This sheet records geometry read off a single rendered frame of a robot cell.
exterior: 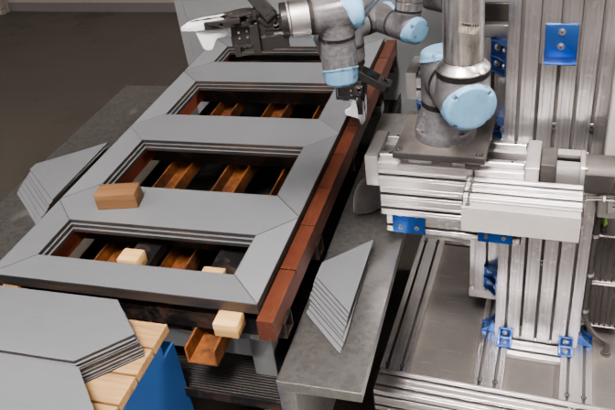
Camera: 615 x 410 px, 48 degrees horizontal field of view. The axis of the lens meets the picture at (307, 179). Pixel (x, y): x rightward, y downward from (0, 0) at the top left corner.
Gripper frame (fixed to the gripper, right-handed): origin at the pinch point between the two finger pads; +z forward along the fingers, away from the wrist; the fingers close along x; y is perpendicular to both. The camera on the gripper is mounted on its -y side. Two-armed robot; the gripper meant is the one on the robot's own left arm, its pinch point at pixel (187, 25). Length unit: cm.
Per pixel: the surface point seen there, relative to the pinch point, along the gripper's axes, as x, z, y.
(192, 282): 3, 11, 61
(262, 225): 21, -7, 59
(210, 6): 164, 4, 26
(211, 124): 82, 6, 50
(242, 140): 68, -3, 52
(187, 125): 85, 15, 50
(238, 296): -5, 1, 62
